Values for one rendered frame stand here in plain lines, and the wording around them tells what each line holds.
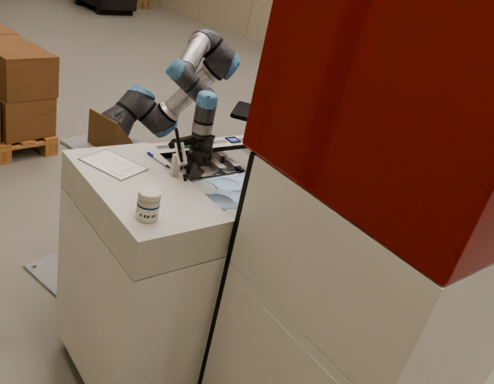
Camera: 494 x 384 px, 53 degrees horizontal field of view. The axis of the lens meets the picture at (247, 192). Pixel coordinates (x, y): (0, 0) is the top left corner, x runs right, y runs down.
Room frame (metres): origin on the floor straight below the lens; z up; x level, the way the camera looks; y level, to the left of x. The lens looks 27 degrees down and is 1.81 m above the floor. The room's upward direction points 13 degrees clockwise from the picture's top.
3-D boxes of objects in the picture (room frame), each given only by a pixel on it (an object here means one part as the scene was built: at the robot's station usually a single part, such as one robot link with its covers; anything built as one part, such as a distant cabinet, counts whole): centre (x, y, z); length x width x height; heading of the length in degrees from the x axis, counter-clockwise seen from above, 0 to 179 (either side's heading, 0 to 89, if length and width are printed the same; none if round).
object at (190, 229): (1.53, 0.36, 0.89); 0.62 x 0.35 x 0.14; 43
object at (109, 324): (1.75, 0.14, 0.41); 0.96 x 0.64 x 0.82; 133
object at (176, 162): (1.63, 0.27, 1.03); 0.06 x 0.04 x 0.13; 43
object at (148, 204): (1.32, 0.29, 1.01); 0.07 x 0.07 x 0.10
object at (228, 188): (1.72, 0.01, 0.90); 0.34 x 0.34 x 0.01; 43
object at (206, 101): (1.74, 0.22, 1.22); 0.09 x 0.08 x 0.11; 9
